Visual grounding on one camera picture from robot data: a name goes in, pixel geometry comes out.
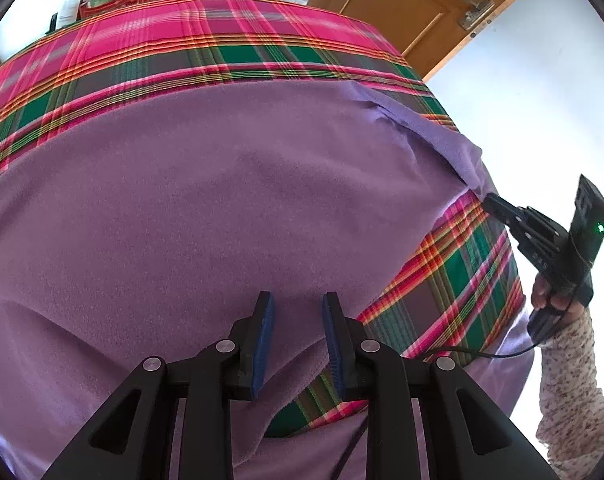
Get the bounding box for purple fleece pants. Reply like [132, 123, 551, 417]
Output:
[0, 80, 535, 480]

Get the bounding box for pink plaid tablecloth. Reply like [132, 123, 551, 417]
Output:
[0, 0, 525, 433]

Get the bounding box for wooden door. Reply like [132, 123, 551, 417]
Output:
[307, 0, 553, 78]

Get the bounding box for person's right forearm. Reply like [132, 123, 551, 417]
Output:
[534, 305, 604, 466]

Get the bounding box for metal door handle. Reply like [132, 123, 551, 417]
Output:
[454, 0, 495, 31]

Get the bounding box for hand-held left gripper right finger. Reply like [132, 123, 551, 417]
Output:
[322, 291, 560, 480]

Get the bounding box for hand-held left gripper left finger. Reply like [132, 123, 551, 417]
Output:
[42, 291, 275, 480]

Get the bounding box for person's right hand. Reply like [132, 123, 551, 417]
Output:
[530, 277, 590, 316]

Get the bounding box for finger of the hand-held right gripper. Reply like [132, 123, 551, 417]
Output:
[483, 194, 565, 241]
[507, 220, 558, 273]

